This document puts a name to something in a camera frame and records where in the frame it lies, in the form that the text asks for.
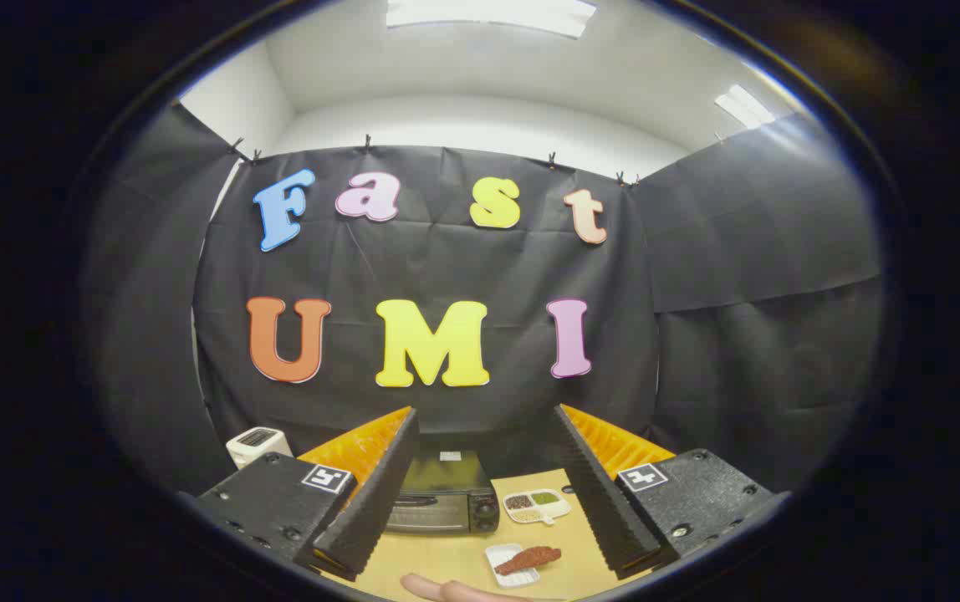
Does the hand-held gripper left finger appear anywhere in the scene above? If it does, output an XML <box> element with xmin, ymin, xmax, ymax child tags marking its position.
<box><xmin>179</xmin><ymin>406</ymin><xmax>421</xmax><ymax>582</ymax></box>

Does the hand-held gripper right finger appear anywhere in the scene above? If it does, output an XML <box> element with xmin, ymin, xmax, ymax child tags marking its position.
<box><xmin>551</xmin><ymin>404</ymin><xmax>790</xmax><ymax>580</ymax></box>

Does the black toaster oven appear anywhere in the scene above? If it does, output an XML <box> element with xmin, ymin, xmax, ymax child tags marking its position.
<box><xmin>384</xmin><ymin>450</ymin><xmax>502</xmax><ymax>536</ymax></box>

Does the brown meat steak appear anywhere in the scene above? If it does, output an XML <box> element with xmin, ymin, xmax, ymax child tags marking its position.
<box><xmin>494</xmin><ymin>547</ymin><xmax>562</xmax><ymax>576</ymax></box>

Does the white bread toaster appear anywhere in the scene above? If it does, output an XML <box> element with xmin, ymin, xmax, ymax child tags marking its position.
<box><xmin>226</xmin><ymin>427</ymin><xmax>294</xmax><ymax>469</ymax></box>

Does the white divided condiment dish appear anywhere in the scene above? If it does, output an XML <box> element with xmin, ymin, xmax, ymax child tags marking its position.
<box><xmin>503</xmin><ymin>489</ymin><xmax>572</xmax><ymax>526</ymax></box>

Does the white rectangular tray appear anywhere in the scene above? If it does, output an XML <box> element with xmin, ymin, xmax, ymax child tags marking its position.
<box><xmin>485</xmin><ymin>543</ymin><xmax>541</xmax><ymax>589</ymax></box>

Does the ceiling light panel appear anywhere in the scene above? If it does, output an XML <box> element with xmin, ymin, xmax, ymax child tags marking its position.
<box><xmin>714</xmin><ymin>84</ymin><xmax>776</xmax><ymax>129</ymax></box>

